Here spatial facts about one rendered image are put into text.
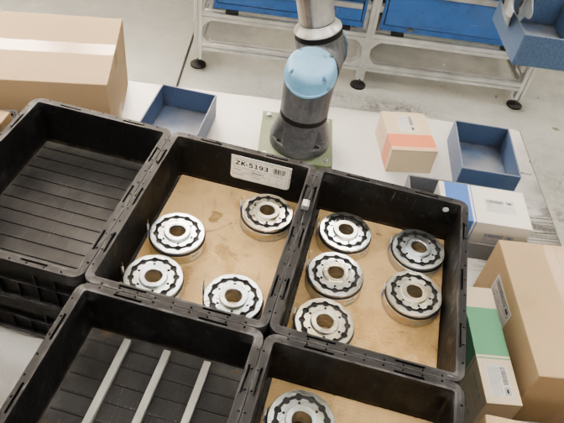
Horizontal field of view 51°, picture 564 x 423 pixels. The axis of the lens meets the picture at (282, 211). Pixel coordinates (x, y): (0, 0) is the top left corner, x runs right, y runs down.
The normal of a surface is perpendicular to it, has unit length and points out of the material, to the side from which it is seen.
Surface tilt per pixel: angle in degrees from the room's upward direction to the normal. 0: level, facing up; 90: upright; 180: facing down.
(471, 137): 90
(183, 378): 0
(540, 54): 90
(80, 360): 0
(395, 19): 90
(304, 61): 10
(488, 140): 90
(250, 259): 0
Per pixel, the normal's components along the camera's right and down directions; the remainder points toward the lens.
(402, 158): 0.06, 0.72
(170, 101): -0.18, 0.69
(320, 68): 0.07, -0.57
